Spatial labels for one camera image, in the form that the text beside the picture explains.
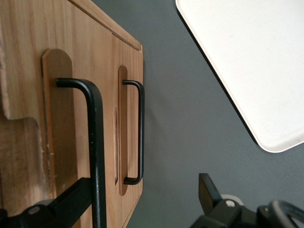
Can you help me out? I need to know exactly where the wooden drawer with notch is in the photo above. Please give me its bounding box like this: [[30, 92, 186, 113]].
[[0, 0, 115, 228]]

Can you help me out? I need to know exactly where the dark grey table mat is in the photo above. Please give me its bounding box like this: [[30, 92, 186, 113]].
[[91, 0, 304, 228]]

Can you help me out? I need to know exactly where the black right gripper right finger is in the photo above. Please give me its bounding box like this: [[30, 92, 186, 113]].
[[192, 172, 261, 228]]

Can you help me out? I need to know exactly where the plain wooden drawer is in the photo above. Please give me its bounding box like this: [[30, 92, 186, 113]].
[[110, 30, 144, 228]]

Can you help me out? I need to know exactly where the black metal drawer handle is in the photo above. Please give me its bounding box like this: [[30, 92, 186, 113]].
[[122, 80, 145, 186], [56, 77, 108, 228]]

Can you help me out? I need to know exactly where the beige rectangular tray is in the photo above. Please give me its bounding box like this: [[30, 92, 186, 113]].
[[175, 0, 304, 153]]

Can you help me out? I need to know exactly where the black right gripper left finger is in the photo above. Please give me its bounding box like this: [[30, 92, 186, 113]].
[[0, 175, 96, 228]]

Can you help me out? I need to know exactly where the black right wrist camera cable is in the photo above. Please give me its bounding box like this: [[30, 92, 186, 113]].
[[257, 199, 304, 228]]

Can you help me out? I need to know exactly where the wooden two-drawer cabinet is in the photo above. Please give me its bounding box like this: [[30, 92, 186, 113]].
[[0, 0, 144, 228]]

